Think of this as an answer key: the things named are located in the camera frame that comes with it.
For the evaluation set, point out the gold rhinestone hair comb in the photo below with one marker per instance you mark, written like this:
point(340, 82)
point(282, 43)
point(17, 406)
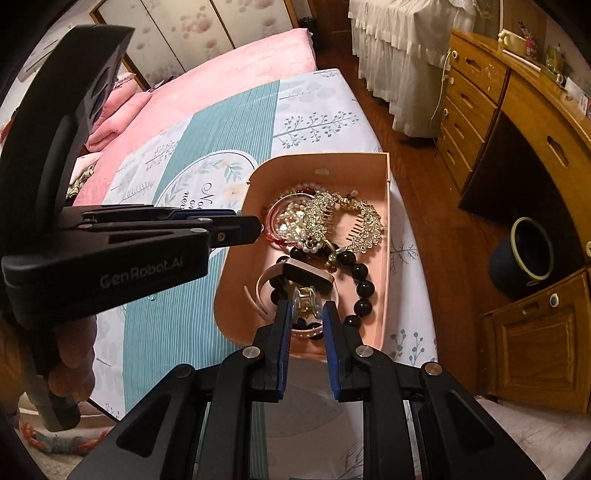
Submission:
point(369, 221)

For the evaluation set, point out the braided floor rug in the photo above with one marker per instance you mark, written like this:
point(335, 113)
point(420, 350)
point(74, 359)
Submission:
point(55, 443)

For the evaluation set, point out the folded pink quilt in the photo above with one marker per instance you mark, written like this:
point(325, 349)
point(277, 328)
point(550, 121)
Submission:
point(120, 110)

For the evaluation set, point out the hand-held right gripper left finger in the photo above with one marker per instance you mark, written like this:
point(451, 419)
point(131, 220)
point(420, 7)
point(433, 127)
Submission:
point(284, 350)

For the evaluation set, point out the person's left hand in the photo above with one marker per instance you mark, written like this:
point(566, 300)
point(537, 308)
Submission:
point(74, 355)

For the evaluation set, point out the gold earring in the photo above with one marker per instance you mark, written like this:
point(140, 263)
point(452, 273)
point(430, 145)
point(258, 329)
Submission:
point(304, 300)

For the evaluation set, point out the white lace furniture cover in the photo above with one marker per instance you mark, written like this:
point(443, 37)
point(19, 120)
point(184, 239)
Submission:
point(406, 60)

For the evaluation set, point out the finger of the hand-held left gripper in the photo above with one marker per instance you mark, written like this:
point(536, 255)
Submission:
point(235, 228)
point(203, 213)

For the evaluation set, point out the floral door wardrobe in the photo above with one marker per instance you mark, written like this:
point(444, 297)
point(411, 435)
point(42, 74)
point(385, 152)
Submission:
point(184, 32)

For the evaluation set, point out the dark blue waste bin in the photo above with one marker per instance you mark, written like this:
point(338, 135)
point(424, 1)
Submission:
point(503, 267)

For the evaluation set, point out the small black bin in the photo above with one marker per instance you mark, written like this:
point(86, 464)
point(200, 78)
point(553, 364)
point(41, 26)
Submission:
point(307, 25)

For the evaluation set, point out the brown wooden door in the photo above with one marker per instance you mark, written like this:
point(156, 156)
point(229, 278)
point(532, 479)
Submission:
point(330, 16)

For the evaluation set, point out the pink plastic box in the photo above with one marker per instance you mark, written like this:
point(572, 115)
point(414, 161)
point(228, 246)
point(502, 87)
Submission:
point(240, 300)

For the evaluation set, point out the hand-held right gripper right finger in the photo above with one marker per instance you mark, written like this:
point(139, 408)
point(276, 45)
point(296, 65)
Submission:
point(333, 350)

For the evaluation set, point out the wooden desk with drawers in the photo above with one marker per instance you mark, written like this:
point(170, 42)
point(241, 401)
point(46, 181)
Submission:
point(531, 184)

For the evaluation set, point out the cream mug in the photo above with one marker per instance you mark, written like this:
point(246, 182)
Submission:
point(511, 40)

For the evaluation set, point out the pink bed blanket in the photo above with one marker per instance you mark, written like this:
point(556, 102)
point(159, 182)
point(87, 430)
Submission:
point(207, 87)

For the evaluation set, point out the pile of clothes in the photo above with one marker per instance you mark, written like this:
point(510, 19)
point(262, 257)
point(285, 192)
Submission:
point(79, 184)

